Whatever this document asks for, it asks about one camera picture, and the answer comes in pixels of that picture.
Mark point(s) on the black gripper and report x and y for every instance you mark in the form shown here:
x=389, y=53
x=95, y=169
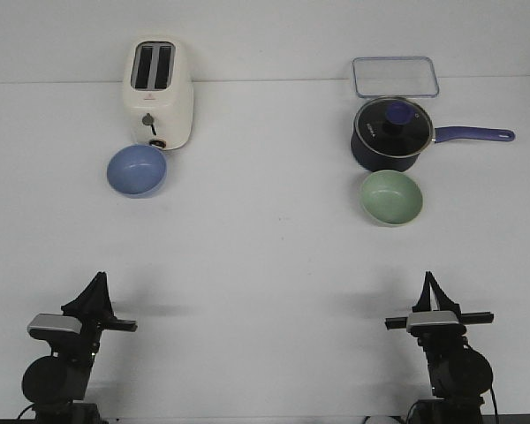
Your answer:
x=437, y=329
x=94, y=311

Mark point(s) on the green bowl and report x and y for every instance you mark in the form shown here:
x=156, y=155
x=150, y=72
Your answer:
x=390, y=198

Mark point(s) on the blue bowl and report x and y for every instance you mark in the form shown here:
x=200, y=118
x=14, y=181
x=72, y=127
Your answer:
x=137, y=171

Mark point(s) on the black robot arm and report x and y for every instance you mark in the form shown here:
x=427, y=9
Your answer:
x=458, y=374
x=56, y=384

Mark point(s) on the dark blue saucepan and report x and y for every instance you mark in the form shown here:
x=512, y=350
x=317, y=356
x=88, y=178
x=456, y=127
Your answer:
x=401, y=152

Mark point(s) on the glass pot lid blue knob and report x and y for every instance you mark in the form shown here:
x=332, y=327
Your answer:
x=392, y=116

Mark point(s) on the clear rectangular container lid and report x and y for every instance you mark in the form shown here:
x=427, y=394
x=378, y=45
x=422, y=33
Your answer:
x=411, y=77

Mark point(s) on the white two-slot toaster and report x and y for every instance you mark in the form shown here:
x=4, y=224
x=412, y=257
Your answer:
x=158, y=93

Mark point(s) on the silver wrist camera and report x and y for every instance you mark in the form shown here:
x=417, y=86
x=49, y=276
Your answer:
x=48, y=326
x=423, y=320

